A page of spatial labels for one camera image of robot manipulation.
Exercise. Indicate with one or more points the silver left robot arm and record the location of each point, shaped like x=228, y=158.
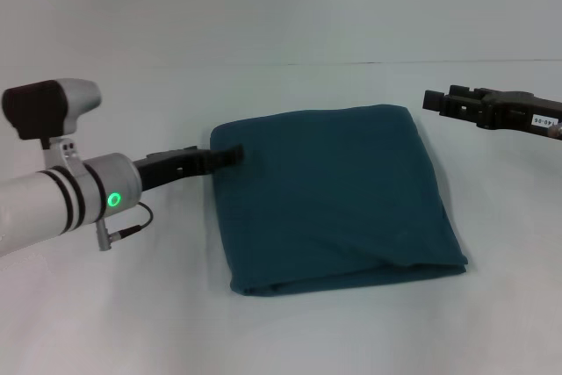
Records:
x=52, y=204

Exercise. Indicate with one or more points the teal blue t-shirt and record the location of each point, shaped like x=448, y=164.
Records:
x=329, y=199

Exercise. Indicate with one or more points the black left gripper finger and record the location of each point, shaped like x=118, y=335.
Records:
x=226, y=157

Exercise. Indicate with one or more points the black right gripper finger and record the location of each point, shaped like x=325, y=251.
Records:
x=456, y=107
x=461, y=90

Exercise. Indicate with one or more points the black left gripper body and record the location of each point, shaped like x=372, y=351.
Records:
x=171, y=166

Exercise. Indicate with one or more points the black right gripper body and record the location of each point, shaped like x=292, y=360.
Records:
x=513, y=111

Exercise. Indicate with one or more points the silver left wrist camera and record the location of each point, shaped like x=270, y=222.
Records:
x=39, y=107

